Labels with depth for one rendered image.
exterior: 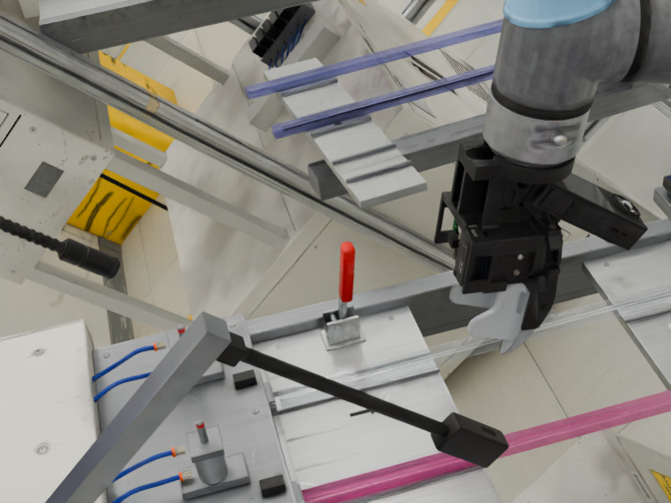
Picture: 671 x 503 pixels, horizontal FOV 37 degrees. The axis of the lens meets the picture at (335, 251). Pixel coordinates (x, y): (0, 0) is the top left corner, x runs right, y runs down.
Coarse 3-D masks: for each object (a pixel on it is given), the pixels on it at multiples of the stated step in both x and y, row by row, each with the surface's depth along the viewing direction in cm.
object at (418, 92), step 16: (448, 80) 111; (464, 80) 111; (480, 80) 112; (384, 96) 110; (400, 96) 110; (416, 96) 110; (320, 112) 109; (336, 112) 108; (352, 112) 109; (368, 112) 109; (272, 128) 107; (288, 128) 107; (304, 128) 108
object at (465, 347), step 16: (656, 288) 91; (592, 304) 90; (608, 304) 90; (624, 304) 90; (640, 304) 90; (656, 304) 91; (544, 320) 89; (560, 320) 89; (576, 320) 89; (592, 320) 90; (416, 352) 88; (432, 352) 88; (448, 352) 87; (464, 352) 88; (480, 352) 88; (352, 368) 87; (368, 368) 87; (384, 368) 87; (400, 368) 87; (416, 368) 87; (352, 384) 86; (288, 400) 86; (304, 400) 86
